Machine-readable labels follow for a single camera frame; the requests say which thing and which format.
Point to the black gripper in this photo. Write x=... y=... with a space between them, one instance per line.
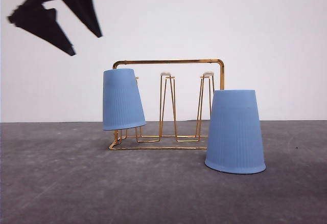
x=43 y=22

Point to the blue ribbed cup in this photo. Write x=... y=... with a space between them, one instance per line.
x=234 y=139
x=121 y=101

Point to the gold wire cup rack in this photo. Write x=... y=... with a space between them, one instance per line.
x=169 y=137

